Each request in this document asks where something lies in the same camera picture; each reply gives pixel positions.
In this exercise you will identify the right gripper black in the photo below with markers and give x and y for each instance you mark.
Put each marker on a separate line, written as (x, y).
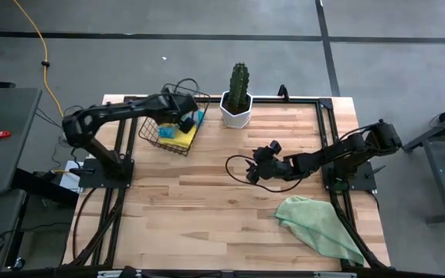
(276, 170)

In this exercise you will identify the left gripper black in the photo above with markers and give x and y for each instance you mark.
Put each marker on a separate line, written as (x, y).
(180, 106)

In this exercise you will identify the yellow microfiber towel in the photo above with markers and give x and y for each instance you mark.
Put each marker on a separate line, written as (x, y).
(182, 140)

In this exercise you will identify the light green microfiber towel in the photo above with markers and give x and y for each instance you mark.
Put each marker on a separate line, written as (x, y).
(319, 228)

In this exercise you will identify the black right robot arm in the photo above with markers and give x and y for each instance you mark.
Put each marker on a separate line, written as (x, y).
(346, 148)

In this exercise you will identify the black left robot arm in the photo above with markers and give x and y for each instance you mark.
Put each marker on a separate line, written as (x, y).
(110, 112)

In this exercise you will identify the white hexagonal plant pot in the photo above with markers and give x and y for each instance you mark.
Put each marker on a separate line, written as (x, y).
(238, 117)

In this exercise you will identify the green cactus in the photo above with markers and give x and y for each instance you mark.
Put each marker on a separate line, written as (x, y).
(239, 85)

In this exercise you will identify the white paper sheet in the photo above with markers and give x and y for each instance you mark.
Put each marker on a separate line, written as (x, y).
(67, 179)

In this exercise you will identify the grey side table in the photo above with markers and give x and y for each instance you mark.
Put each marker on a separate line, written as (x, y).
(6, 135)

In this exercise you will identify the dark metal side stand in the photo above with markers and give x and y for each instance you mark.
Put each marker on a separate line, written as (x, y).
(439, 162)

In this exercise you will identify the black aluminium table frame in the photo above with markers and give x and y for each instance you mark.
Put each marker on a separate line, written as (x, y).
(303, 101)

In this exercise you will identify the silver metal bracket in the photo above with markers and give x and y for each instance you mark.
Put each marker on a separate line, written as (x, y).
(108, 274)
(334, 275)

